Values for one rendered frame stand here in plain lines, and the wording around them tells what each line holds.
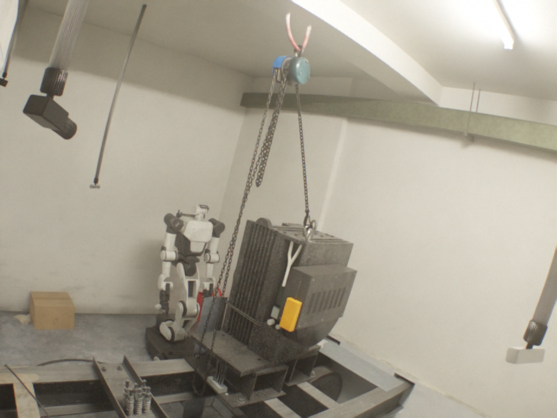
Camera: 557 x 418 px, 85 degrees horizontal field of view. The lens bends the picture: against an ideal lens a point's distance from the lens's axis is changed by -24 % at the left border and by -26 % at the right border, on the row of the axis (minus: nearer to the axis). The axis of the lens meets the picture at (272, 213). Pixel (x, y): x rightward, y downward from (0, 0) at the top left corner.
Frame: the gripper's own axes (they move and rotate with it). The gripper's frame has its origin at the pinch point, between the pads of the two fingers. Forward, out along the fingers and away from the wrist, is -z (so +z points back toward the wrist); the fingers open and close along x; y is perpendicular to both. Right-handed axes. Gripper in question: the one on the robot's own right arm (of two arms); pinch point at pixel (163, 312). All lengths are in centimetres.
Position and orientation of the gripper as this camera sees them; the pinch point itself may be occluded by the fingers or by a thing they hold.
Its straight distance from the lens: 328.9
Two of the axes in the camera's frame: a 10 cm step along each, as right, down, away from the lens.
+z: 1.1, -9.9, 0.2
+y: 7.2, 0.9, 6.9
